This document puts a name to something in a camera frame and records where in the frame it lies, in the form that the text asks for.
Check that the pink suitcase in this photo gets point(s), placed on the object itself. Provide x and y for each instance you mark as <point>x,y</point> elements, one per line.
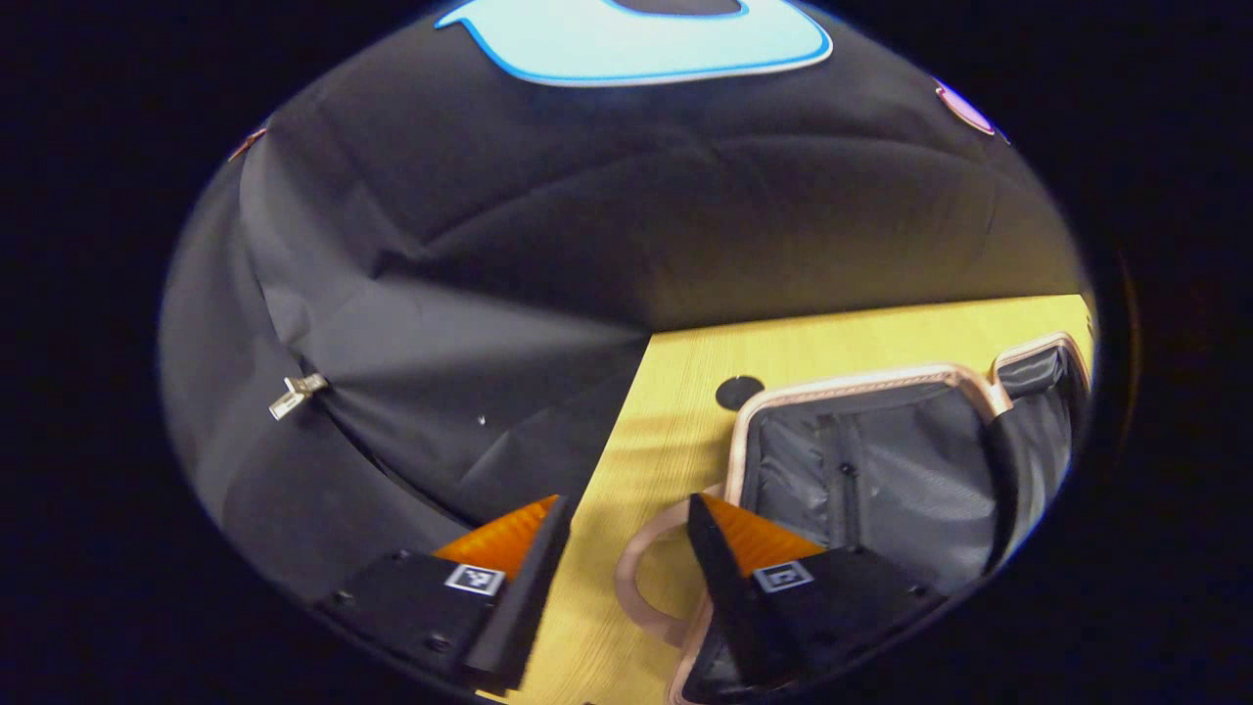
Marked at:
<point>881,470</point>

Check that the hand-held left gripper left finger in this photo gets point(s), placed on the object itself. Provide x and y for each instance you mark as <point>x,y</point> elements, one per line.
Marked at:
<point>529,607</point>

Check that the copper metal clip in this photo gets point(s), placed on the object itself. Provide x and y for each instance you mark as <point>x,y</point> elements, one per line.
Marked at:
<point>247,143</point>

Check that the black backdrop cloth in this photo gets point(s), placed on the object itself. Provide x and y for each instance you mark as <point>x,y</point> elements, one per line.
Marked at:
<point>489,245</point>

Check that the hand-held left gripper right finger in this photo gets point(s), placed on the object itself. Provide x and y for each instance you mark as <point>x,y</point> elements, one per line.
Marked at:
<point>724,597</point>

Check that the silver metal clip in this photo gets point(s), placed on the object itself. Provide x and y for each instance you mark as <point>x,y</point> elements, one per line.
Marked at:
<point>297,392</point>

